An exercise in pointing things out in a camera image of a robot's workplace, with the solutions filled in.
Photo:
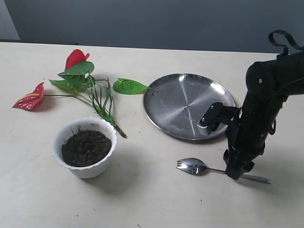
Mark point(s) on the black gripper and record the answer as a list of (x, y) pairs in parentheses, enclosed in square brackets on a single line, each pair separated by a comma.
[(246, 139)]

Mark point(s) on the stainless steel spork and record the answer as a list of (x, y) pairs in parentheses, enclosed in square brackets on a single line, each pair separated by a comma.
[(197, 167)]

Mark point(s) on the artificial red anthurium plant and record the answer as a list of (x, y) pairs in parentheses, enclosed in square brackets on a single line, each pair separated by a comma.
[(97, 93)]

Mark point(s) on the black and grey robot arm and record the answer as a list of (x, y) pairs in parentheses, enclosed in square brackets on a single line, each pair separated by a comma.
[(269, 84)]

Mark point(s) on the white scalloped plastic pot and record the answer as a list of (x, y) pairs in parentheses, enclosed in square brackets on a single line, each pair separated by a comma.
[(89, 124)]

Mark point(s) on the dark soil in pot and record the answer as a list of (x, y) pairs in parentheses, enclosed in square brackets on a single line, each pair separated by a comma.
[(85, 148)]

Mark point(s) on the round stainless steel plate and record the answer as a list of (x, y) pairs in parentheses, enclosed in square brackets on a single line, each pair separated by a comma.
[(175, 103)]

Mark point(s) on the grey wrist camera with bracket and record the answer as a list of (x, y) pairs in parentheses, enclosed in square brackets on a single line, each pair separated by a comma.
[(217, 114)]

